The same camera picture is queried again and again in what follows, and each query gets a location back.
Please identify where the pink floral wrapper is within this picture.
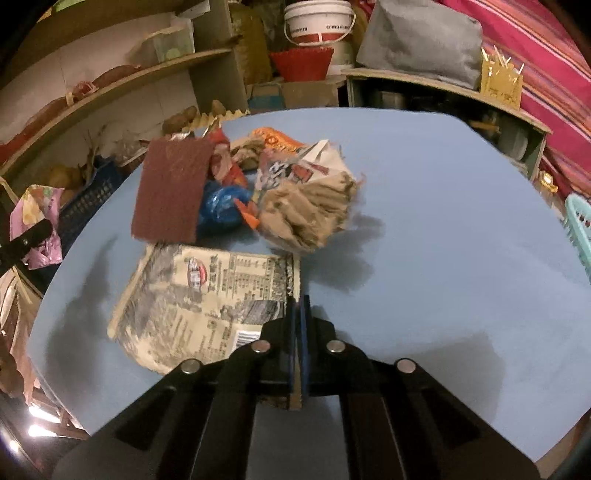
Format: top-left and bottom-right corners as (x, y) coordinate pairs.
(9, 185), (64, 270)

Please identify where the beige printed food packet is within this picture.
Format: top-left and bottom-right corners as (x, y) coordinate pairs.
(107, 245), (301, 375)

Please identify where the maroon scouring pad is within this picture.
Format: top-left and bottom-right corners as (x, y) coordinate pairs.
(131, 137), (213, 244)

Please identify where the blue plastic bag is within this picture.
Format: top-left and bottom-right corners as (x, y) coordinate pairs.
(197, 180), (252, 239)

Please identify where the brown paper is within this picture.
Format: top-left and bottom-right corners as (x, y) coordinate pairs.
(257, 171), (360, 254)

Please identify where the white face mask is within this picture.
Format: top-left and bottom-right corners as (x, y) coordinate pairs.
(297, 139), (353, 183)

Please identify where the dark blue crate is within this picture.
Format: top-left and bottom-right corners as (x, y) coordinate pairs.
(57, 156), (122, 257)

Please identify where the light blue table cloth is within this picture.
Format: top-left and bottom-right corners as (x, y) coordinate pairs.
(27, 108), (590, 460)

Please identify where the black silver foil packet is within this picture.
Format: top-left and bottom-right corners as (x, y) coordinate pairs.
(166, 129), (218, 141)

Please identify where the red snack wrapper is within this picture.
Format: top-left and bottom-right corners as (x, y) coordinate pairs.
(205, 128), (249, 188)

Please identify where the yellow egg tray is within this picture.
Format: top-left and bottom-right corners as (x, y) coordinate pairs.
(181, 109), (250, 133)

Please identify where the clear plastic container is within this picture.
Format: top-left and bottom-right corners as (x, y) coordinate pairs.
(134, 25), (195, 67)

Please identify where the light blue plastic basket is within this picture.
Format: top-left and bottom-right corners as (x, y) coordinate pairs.
(564, 193), (591, 278)

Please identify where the oil bottle on floor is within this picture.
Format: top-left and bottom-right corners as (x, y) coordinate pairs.
(538, 170), (558, 194)

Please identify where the orange snack wrapper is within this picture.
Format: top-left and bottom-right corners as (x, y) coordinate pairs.
(249, 127), (304, 154)

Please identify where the wooden side cabinet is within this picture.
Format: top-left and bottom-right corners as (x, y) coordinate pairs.
(344, 68), (551, 181)

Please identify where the yellow oil jug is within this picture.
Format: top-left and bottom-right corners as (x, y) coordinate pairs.
(228, 1), (273, 85)

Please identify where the cardboard box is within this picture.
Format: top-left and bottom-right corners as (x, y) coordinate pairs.
(246, 76), (346, 114)

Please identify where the red plastic bowl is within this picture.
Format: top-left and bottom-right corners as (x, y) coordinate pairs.
(270, 47), (334, 82)

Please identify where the yellow utensil holder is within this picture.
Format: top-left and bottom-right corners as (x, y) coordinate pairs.
(480, 46), (525, 109)

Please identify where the white plastic bucket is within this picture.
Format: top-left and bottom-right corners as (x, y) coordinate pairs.
(283, 1), (356, 46)

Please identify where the grey fabric cover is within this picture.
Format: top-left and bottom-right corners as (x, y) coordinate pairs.
(356, 1), (483, 90)

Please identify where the red striped curtain cloth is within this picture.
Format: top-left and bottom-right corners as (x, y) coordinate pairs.
(436, 1), (590, 194)

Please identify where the wooden wall shelf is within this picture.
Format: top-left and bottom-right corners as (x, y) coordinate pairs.
(1, 1), (247, 192)

